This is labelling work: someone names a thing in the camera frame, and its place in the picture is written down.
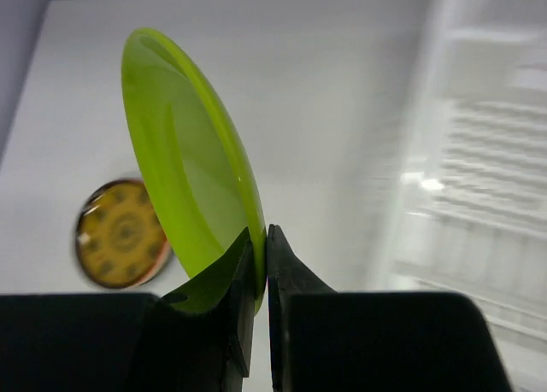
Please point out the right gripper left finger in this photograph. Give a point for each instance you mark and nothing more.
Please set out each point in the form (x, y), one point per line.
(198, 337)

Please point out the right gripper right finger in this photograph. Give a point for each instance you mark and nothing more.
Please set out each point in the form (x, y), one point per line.
(294, 291)

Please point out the lime green plate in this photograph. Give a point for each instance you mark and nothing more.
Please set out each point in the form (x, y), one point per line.
(193, 163)

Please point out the white plastic dish rack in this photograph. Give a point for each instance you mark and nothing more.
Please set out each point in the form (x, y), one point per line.
(469, 208)

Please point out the yellow patterned dark plate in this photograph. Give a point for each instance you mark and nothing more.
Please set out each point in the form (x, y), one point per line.
(118, 240)

